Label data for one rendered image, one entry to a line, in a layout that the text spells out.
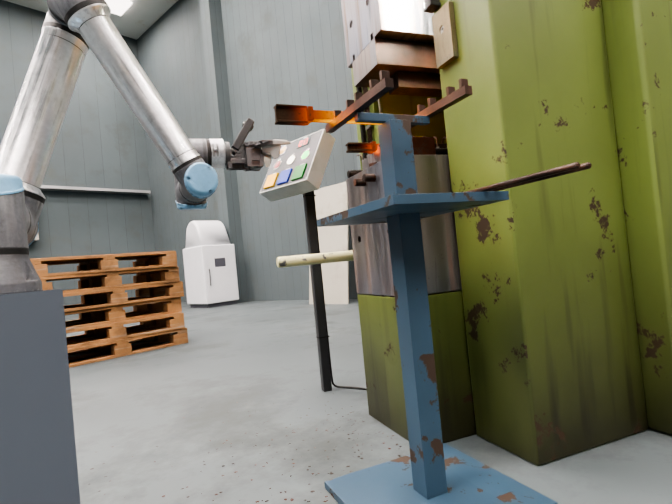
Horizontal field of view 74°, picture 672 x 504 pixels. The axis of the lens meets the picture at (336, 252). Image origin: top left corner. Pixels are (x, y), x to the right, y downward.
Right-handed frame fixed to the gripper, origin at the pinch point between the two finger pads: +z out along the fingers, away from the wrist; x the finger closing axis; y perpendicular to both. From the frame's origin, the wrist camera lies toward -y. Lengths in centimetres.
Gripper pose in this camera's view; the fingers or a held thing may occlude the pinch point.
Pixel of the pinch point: (285, 147)
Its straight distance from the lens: 155.0
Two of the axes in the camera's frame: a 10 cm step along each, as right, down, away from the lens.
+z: 9.3, -0.8, 3.6
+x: 3.6, -0.5, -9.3
